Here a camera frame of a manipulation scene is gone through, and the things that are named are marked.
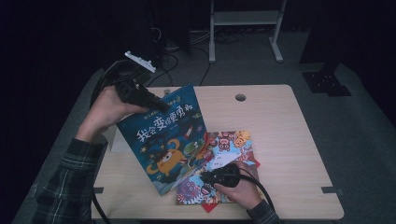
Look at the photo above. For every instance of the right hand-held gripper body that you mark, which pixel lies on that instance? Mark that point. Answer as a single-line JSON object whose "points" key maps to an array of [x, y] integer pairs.
{"points": [[229, 177]]}

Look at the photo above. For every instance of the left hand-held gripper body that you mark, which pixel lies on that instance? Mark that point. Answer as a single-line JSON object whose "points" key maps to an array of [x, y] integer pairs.
{"points": [[129, 87]]}

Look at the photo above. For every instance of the red picture book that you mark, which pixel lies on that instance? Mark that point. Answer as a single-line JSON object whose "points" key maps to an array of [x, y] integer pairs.
{"points": [[209, 207]]}

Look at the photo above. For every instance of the colourful animals picture book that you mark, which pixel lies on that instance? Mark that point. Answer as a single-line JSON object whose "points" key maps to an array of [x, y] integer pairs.
{"points": [[227, 146]]}

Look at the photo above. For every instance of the dark blue monster picture book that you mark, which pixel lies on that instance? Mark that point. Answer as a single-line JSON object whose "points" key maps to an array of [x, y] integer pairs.
{"points": [[168, 140]]}

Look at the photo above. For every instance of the person's right hand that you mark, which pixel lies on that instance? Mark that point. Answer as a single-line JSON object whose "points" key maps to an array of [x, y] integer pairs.
{"points": [[246, 189]]}

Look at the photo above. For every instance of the person's left hand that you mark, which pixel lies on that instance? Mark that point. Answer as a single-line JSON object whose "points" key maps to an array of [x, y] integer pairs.
{"points": [[102, 115]]}

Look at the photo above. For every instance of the grey tape strip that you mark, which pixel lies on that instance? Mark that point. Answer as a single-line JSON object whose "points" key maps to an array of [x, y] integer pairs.
{"points": [[98, 190], [329, 189]]}

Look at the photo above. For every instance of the white metal stand frame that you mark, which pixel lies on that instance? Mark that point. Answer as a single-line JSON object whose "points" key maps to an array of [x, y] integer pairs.
{"points": [[246, 18]]}

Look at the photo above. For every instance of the black stand base plate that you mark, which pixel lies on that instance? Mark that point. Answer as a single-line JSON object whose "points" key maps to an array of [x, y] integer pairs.
{"points": [[325, 82]]}

